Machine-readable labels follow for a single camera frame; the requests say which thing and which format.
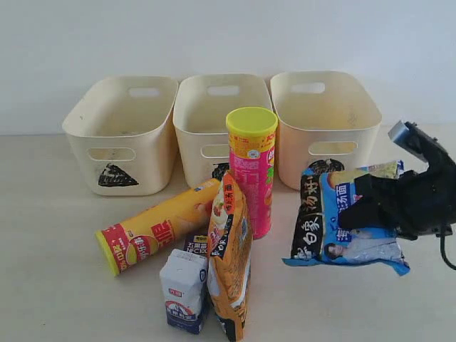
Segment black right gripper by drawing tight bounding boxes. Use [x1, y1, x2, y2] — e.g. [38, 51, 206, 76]
[338, 138, 455, 240]

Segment blue instant noodle packet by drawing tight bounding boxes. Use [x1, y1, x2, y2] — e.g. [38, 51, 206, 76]
[284, 159, 410, 276]

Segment pink Lays chips can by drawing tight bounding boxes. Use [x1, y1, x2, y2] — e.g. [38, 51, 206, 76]
[226, 107, 278, 239]

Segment orange instant noodle packet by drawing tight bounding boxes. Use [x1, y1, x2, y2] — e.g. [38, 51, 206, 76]
[207, 171, 253, 341]

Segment yellow Lays chips can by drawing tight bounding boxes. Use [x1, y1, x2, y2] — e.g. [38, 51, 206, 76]
[95, 178, 220, 276]

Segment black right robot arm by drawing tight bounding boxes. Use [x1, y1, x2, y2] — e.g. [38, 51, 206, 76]
[338, 121, 455, 240]

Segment cream bin circle mark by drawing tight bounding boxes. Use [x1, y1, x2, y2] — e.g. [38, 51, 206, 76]
[270, 71, 382, 190]

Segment purple juice carton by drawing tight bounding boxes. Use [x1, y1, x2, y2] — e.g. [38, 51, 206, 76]
[183, 233, 207, 257]

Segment cream bin hexagon mark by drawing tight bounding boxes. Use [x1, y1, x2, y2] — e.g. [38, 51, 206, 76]
[173, 74, 272, 187]

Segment white milk carton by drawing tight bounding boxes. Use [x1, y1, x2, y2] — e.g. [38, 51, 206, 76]
[160, 249, 208, 334]

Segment cream bin triangle mark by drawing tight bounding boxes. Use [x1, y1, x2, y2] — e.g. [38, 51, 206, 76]
[62, 76, 179, 196]

